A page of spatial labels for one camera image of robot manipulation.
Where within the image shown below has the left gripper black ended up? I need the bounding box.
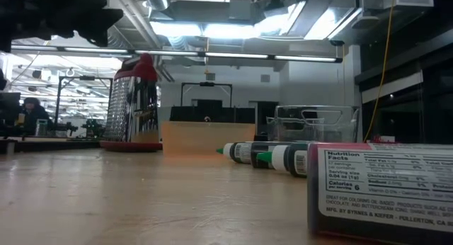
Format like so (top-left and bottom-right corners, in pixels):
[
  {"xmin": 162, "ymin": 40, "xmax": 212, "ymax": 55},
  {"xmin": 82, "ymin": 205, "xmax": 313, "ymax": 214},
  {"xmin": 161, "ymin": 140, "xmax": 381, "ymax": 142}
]
[{"xmin": 0, "ymin": 0, "xmax": 125, "ymax": 53}]

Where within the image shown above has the green food colouring bottle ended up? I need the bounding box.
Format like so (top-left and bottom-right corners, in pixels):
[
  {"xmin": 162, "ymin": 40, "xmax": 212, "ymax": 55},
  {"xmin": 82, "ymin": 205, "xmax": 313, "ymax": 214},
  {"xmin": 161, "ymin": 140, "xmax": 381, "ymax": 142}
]
[
  {"xmin": 256, "ymin": 142, "xmax": 309, "ymax": 178},
  {"xmin": 216, "ymin": 141, "xmax": 284, "ymax": 170}
]

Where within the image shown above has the person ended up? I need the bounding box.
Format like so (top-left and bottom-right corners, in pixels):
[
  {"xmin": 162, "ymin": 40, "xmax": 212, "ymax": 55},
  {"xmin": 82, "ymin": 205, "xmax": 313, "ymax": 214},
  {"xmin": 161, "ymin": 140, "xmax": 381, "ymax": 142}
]
[{"xmin": 16, "ymin": 97, "xmax": 52, "ymax": 136}]

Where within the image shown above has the long LED light bar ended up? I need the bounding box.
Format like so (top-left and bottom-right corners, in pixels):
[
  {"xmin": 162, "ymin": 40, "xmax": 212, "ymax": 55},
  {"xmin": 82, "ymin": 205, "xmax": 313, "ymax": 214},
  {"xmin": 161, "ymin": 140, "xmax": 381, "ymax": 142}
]
[{"xmin": 10, "ymin": 45, "xmax": 343, "ymax": 64}]

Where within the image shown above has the orange translucent plastic bin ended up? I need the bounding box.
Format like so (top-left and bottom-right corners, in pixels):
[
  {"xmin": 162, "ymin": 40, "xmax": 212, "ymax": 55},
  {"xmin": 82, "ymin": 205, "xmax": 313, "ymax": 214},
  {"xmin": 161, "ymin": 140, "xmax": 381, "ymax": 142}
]
[{"xmin": 161, "ymin": 120, "xmax": 256, "ymax": 157}]

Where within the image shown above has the clear plastic bin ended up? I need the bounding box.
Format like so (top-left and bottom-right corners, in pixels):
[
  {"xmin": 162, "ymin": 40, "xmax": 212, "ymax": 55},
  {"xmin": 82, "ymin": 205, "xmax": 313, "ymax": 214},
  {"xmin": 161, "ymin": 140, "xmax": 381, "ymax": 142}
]
[{"xmin": 267, "ymin": 105, "xmax": 360, "ymax": 144}]

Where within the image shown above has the red food colouring bottle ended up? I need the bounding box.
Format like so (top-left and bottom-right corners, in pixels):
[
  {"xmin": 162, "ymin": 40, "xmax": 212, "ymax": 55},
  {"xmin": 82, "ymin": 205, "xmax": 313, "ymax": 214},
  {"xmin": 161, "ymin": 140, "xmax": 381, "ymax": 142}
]
[{"xmin": 306, "ymin": 142, "xmax": 453, "ymax": 245}]

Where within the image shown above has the black camera gantry frame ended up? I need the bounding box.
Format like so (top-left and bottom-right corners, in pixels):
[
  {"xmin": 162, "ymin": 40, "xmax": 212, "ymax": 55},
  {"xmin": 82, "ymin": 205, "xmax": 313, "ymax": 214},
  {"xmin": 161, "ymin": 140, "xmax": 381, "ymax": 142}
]
[
  {"xmin": 180, "ymin": 81, "xmax": 234, "ymax": 108},
  {"xmin": 55, "ymin": 74, "xmax": 113, "ymax": 132}
]

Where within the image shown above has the metal box grater red handle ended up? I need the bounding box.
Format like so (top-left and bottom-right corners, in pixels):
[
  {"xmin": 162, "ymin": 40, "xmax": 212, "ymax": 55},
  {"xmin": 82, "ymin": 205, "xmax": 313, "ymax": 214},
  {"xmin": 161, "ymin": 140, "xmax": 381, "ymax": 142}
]
[{"xmin": 100, "ymin": 52, "xmax": 164, "ymax": 153}]

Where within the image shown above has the yellow cable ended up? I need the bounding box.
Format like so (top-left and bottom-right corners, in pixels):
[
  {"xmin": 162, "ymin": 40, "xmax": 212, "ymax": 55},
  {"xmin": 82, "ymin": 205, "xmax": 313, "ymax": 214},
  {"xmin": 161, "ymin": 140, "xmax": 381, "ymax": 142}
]
[{"xmin": 362, "ymin": 0, "xmax": 397, "ymax": 143}]

